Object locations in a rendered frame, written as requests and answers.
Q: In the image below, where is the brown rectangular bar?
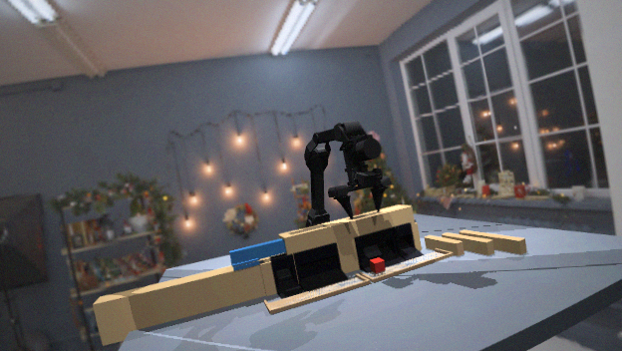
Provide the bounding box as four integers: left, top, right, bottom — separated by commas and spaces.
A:
460, 230, 527, 255

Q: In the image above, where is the small red block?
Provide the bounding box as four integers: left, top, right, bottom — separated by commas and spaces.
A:
370, 257, 386, 273

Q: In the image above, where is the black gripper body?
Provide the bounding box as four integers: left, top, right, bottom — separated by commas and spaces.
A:
328, 162, 391, 197

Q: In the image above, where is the tan rectangular bar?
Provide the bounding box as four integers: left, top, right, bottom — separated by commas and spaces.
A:
442, 233, 494, 256

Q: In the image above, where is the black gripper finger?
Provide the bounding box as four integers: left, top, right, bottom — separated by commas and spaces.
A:
333, 195, 354, 219
371, 186, 388, 212

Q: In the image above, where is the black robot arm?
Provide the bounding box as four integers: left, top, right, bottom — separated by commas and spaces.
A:
304, 121, 383, 228

